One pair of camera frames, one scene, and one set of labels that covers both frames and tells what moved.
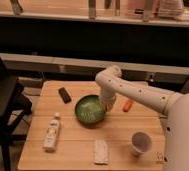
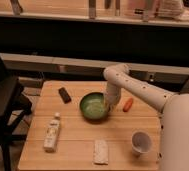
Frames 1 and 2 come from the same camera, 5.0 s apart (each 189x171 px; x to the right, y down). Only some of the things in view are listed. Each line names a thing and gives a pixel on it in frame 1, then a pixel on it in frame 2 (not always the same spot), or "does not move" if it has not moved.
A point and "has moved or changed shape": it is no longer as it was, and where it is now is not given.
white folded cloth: [100, 152] does not move
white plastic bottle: [52, 133] does not move
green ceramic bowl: [89, 111] has moved or changed shape
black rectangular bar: [64, 95] does not move
